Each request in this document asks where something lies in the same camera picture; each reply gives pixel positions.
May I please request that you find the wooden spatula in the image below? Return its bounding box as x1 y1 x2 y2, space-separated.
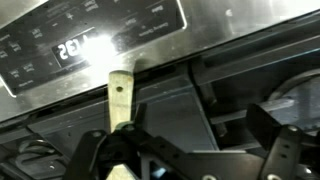
107 70 138 180

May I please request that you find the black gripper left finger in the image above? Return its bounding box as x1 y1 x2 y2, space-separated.
62 102 189 180

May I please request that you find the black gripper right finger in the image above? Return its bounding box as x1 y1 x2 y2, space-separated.
245 102 320 180

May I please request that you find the black gas stove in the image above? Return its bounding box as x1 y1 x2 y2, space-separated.
0 0 320 180

